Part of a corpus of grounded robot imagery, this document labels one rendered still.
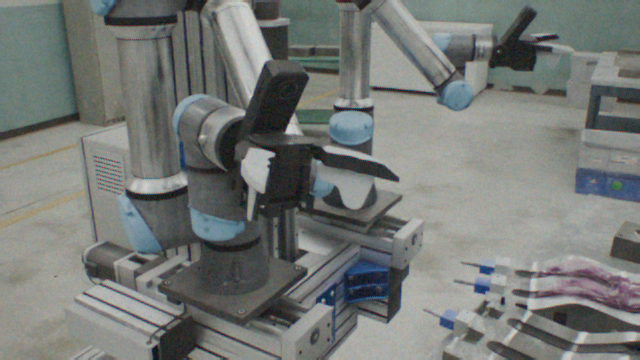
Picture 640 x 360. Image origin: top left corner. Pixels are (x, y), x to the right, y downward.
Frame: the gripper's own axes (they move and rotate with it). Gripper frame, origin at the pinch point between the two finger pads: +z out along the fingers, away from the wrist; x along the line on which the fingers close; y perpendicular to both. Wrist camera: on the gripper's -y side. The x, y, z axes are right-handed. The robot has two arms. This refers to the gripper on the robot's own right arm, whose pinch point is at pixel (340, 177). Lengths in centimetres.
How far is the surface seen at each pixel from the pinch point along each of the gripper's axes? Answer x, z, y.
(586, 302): -95, -23, 44
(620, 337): -85, -9, 43
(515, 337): -71, -24, 48
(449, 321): -69, -41, 53
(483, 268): -92, -52, 48
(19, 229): -6, -355, 147
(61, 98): -77, -630, 107
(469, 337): -65, -31, 51
